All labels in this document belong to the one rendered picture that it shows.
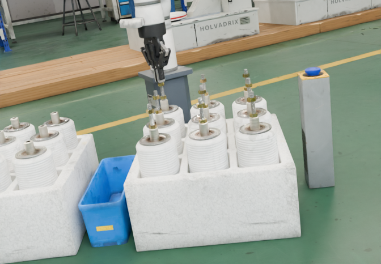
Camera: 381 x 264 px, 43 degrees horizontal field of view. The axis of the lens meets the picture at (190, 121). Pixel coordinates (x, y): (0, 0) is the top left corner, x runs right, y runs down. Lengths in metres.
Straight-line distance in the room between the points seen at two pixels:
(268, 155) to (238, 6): 2.51
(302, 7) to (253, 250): 2.84
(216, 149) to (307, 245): 0.30
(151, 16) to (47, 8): 8.20
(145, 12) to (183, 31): 2.01
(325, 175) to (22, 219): 0.79
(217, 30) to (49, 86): 1.21
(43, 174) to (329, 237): 0.69
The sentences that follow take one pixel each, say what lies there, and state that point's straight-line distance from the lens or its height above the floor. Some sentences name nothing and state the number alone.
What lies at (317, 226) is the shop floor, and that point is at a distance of 1.22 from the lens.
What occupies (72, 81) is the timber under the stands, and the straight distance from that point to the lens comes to 2.99.
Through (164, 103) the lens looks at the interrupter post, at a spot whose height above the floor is 0.27.
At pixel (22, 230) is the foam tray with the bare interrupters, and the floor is 0.09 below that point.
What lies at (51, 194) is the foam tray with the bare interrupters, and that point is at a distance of 1.19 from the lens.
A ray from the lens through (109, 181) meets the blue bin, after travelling 1.49.
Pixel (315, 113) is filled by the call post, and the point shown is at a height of 0.22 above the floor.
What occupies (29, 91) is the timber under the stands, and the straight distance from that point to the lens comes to 2.96.
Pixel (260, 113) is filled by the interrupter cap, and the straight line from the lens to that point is 1.23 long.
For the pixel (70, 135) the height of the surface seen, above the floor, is 0.22.
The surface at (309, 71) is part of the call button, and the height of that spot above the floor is 0.33.
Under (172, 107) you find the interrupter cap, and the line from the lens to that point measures 1.38.
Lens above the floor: 0.64
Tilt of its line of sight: 18 degrees down
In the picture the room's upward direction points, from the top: 8 degrees counter-clockwise
